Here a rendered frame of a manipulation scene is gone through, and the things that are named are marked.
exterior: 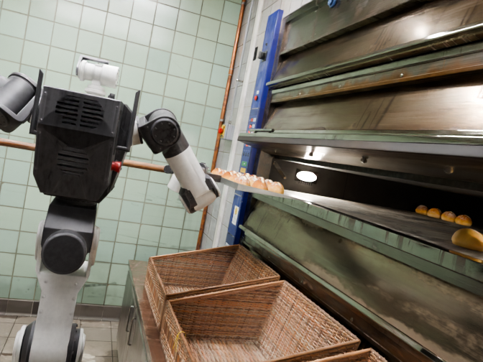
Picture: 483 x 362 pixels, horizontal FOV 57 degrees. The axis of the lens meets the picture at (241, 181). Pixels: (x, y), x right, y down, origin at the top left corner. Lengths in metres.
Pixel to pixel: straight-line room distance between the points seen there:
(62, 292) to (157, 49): 2.11
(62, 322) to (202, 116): 2.07
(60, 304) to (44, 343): 0.12
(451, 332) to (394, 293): 0.22
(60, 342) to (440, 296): 1.09
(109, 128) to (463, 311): 0.99
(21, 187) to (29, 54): 0.86
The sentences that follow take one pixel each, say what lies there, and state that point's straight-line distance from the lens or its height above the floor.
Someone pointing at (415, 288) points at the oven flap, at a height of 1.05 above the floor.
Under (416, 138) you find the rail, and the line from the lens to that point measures 1.12.
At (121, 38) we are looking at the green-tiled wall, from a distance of 3.23.
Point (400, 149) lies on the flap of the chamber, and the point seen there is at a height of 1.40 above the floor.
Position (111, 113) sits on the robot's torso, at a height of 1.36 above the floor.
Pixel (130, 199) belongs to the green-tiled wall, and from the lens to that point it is 3.20.
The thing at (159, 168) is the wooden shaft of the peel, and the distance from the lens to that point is 1.96.
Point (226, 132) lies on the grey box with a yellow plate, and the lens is 2.92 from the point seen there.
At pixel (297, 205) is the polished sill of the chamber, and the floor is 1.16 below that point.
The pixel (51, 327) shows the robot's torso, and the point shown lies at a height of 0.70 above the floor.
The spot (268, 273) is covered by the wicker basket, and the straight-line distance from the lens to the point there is 2.00.
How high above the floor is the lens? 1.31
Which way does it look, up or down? 3 degrees down
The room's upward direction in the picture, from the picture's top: 11 degrees clockwise
